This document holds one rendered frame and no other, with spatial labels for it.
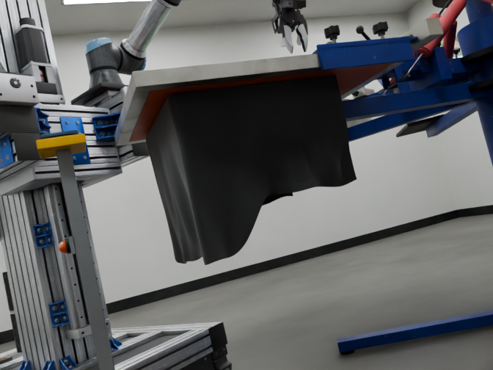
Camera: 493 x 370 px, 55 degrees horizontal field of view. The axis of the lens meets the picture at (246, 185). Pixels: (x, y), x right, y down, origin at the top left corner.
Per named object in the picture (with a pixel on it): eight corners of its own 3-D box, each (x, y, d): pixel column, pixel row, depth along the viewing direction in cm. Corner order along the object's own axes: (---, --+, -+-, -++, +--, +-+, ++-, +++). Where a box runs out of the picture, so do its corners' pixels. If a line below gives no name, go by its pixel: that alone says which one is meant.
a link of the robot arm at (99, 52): (83, 74, 197) (76, 44, 198) (109, 78, 208) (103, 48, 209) (99, 64, 190) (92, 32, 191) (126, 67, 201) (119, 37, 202)
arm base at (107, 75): (82, 98, 196) (77, 75, 197) (112, 100, 208) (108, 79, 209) (103, 85, 187) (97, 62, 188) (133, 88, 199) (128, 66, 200)
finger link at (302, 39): (306, 55, 162) (295, 31, 162) (313, 48, 157) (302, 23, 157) (298, 57, 161) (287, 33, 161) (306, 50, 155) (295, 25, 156)
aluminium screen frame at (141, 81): (136, 87, 105) (132, 71, 106) (116, 146, 160) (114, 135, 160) (412, 56, 133) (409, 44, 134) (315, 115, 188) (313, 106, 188)
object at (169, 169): (206, 267, 111) (168, 93, 115) (171, 265, 153) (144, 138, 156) (218, 263, 112) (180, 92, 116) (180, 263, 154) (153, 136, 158)
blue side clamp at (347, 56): (323, 70, 121) (317, 44, 122) (315, 76, 126) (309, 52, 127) (415, 59, 132) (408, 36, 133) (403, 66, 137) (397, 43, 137)
